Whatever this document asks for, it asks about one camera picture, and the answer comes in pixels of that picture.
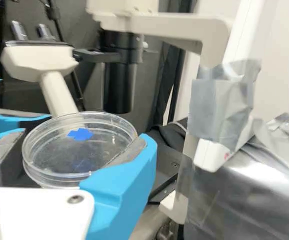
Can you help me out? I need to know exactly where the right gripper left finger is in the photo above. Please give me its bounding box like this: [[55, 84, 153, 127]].
[[0, 127, 42, 189]]

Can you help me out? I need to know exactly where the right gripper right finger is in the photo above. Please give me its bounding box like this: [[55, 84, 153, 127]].
[[80, 133, 159, 240]]

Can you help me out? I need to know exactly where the petri dish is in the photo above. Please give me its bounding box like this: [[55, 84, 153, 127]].
[[21, 111, 138, 190]]

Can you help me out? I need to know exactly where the cream microscope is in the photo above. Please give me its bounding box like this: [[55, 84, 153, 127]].
[[0, 0, 233, 240]]

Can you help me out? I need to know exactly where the white pipette stand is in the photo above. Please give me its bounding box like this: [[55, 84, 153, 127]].
[[176, 0, 289, 240]]

